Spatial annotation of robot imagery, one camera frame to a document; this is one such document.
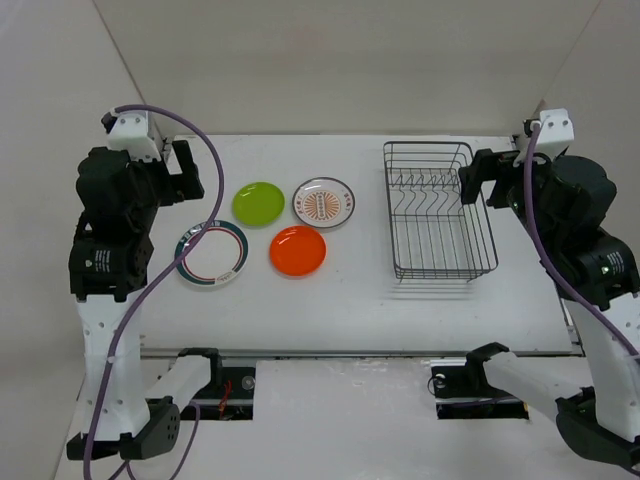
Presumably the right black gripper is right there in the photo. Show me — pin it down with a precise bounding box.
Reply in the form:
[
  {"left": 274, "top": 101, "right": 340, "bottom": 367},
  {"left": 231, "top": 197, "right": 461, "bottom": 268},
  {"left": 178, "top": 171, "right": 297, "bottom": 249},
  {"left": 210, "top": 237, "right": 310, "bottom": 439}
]
[{"left": 460, "top": 145, "right": 566, "bottom": 251}]

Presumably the green plate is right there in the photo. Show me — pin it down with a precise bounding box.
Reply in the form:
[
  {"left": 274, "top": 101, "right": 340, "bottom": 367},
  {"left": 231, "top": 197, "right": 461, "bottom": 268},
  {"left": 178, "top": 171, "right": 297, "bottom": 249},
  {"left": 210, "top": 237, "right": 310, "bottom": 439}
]
[{"left": 232, "top": 182, "right": 285, "bottom": 227}]

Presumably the white plate teal red rim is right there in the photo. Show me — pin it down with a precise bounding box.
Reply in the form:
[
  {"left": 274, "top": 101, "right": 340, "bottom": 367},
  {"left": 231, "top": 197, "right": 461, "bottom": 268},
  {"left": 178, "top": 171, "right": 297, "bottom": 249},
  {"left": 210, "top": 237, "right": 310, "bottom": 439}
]
[{"left": 177, "top": 220, "right": 249, "bottom": 288}]

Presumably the white plate orange sunburst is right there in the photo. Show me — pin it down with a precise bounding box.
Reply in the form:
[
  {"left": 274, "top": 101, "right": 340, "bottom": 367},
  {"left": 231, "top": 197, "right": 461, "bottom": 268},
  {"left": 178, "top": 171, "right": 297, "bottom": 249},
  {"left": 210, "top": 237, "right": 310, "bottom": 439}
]
[{"left": 292, "top": 177, "right": 356, "bottom": 229}]

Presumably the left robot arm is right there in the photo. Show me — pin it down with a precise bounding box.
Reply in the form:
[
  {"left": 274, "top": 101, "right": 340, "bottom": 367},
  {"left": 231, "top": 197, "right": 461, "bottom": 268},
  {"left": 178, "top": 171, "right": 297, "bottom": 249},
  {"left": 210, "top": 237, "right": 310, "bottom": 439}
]
[{"left": 66, "top": 140, "right": 224, "bottom": 461}]

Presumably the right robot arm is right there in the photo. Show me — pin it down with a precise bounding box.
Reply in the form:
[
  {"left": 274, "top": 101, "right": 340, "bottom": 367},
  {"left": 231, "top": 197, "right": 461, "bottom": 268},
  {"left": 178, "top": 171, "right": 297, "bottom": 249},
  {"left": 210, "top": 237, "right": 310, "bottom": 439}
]
[{"left": 459, "top": 149, "right": 639, "bottom": 474}]

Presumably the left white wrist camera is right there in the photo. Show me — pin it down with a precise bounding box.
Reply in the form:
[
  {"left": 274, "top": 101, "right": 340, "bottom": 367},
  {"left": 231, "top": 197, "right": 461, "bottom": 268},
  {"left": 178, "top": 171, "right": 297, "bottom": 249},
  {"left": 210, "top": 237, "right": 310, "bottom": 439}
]
[{"left": 101, "top": 110, "right": 163, "bottom": 163}]

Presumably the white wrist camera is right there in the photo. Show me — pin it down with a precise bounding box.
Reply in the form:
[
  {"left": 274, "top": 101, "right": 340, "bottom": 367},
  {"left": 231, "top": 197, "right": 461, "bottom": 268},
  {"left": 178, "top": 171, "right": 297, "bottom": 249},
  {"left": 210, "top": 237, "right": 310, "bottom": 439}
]
[
  {"left": 523, "top": 108, "right": 575, "bottom": 162},
  {"left": 101, "top": 110, "right": 163, "bottom": 163}
]

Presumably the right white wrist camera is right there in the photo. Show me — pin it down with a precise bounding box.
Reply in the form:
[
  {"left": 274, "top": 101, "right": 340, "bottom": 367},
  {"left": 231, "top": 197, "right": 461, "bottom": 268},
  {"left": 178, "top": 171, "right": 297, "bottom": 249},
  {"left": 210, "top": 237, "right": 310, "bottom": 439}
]
[{"left": 523, "top": 108, "right": 575, "bottom": 162}]

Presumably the grey wire dish rack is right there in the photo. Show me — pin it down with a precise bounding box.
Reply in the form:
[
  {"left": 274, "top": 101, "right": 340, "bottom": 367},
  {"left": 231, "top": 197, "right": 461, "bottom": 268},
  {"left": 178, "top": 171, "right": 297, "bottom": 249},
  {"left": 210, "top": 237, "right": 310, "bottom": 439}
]
[{"left": 383, "top": 141, "right": 498, "bottom": 282}]

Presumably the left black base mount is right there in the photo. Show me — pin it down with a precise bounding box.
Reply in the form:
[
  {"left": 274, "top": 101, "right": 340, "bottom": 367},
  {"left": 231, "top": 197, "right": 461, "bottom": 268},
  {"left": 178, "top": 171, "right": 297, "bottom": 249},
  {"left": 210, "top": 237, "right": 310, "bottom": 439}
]
[{"left": 177, "top": 347, "right": 256, "bottom": 421}]

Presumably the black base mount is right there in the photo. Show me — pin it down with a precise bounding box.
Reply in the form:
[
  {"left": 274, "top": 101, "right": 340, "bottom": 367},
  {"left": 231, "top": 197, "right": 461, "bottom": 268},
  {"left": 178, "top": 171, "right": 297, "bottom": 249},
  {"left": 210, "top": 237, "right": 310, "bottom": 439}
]
[
  {"left": 177, "top": 347, "right": 256, "bottom": 421},
  {"left": 427, "top": 359, "right": 529, "bottom": 420}
]

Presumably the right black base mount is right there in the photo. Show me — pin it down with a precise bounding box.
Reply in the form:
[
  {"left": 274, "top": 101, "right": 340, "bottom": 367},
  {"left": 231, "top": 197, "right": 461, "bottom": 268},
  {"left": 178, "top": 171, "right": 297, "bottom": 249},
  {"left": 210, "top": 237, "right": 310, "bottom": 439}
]
[{"left": 427, "top": 359, "right": 529, "bottom": 420}]

